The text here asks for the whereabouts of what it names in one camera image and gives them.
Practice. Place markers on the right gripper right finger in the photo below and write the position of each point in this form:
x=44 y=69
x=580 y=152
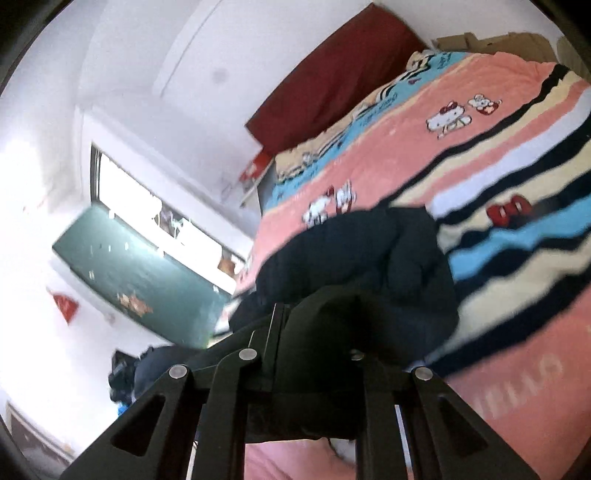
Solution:
x=415 y=426

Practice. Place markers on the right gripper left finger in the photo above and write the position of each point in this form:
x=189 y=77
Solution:
x=189 y=424

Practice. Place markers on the black hooded puffer jacket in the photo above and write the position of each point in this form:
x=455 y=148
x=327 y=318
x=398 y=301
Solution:
x=369 y=281

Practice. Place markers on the green metal door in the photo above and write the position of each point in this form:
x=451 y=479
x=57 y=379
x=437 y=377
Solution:
x=128 y=272

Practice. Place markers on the white bedside shelf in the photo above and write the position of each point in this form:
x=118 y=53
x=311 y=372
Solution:
x=259 y=189

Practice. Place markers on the red white box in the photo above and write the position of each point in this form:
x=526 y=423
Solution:
x=256 y=168

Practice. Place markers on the Hello Kitty striped blanket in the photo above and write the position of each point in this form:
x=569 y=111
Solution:
x=497 y=150

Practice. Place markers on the dark red bed headboard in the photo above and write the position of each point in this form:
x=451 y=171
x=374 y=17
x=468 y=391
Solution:
x=367 y=52

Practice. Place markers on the brown cardboard sheet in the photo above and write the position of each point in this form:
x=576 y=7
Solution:
x=528 y=46

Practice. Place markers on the olive cushion beside bed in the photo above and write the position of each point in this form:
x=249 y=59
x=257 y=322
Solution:
x=569 y=57

